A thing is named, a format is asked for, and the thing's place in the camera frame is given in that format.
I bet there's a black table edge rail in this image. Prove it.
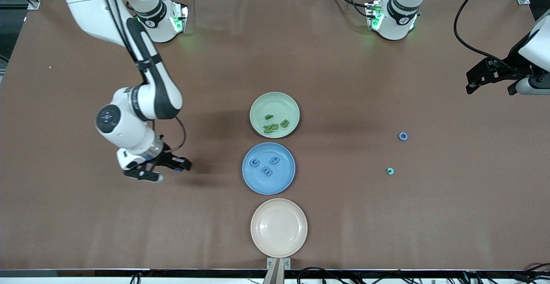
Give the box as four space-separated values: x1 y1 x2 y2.
0 269 550 278

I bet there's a green plate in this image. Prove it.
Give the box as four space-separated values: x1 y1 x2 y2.
249 92 300 139

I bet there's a brown table cover sheet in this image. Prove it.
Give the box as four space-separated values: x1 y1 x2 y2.
0 0 550 272

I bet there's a grey metal bracket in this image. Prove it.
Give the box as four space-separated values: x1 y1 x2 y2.
267 257 291 271

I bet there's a tan mounting pole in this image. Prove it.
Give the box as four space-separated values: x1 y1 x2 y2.
263 259 286 284

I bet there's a blue plate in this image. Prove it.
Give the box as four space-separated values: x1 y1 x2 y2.
241 142 296 195

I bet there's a beige plate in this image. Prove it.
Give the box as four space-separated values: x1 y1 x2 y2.
250 198 308 259

